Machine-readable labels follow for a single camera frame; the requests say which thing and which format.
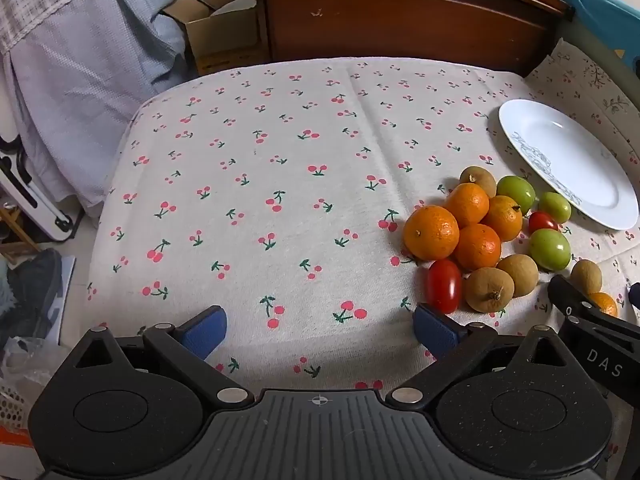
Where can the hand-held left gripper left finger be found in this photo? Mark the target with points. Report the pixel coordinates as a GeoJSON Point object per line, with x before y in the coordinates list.
{"type": "Point", "coordinates": [205, 331]}

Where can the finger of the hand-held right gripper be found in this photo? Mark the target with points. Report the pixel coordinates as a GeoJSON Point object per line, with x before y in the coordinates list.
{"type": "Point", "coordinates": [634, 296]}
{"type": "Point", "coordinates": [570, 297]}

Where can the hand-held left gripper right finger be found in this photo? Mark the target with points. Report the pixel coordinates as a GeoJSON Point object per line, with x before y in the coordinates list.
{"type": "Point", "coordinates": [434, 332]}

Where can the brown longan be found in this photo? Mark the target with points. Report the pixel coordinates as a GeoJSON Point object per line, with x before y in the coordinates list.
{"type": "Point", "coordinates": [489, 289]}
{"type": "Point", "coordinates": [586, 276]}
{"type": "Point", "coordinates": [521, 274]}
{"type": "Point", "coordinates": [477, 180]}

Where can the mandarin orange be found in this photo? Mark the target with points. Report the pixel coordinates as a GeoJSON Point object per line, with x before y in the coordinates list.
{"type": "Point", "coordinates": [477, 247]}
{"type": "Point", "coordinates": [504, 219]}
{"type": "Point", "coordinates": [604, 304]}
{"type": "Point", "coordinates": [467, 204]}
{"type": "Point", "coordinates": [431, 232]}

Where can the red cherry tomato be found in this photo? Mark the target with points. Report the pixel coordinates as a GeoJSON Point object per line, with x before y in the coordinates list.
{"type": "Point", "coordinates": [444, 286]}
{"type": "Point", "coordinates": [542, 221]}

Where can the green jujube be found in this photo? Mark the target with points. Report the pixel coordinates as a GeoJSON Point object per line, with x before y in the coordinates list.
{"type": "Point", "coordinates": [550, 249]}
{"type": "Point", "coordinates": [555, 206]}
{"type": "Point", "coordinates": [516, 192]}

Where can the white ceramic plate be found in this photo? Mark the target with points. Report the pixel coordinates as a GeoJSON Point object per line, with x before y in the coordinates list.
{"type": "Point", "coordinates": [565, 150]}

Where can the cherry print tablecloth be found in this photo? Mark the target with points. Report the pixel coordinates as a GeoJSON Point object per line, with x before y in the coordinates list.
{"type": "Point", "coordinates": [250, 185]}

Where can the clear plastic bag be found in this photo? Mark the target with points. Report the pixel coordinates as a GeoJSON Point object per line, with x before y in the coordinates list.
{"type": "Point", "coordinates": [25, 360]}

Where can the white plastic basket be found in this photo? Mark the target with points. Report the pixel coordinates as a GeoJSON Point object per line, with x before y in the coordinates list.
{"type": "Point", "coordinates": [12, 405]}

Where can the beige floral cloth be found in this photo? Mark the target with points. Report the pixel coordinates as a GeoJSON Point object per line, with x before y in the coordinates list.
{"type": "Point", "coordinates": [585, 80]}

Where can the orange box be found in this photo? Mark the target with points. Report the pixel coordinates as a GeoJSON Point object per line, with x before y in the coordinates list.
{"type": "Point", "coordinates": [15, 447]}

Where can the grey-blue waffle cloth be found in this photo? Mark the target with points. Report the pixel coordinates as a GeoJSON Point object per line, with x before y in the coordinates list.
{"type": "Point", "coordinates": [85, 100]}

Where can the blue printed cloth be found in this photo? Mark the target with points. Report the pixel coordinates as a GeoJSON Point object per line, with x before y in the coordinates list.
{"type": "Point", "coordinates": [595, 2]}

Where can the open cardboard box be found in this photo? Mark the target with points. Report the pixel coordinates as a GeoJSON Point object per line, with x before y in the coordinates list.
{"type": "Point", "coordinates": [220, 35]}

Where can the brown wooden cabinet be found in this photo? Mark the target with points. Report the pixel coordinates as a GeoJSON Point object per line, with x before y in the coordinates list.
{"type": "Point", "coordinates": [400, 15]}

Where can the checkered cloth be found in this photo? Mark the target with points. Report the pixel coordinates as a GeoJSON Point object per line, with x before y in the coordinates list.
{"type": "Point", "coordinates": [45, 5]}

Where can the white black metal frame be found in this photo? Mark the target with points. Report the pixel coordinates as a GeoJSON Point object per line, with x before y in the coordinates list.
{"type": "Point", "coordinates": [50, 212]}

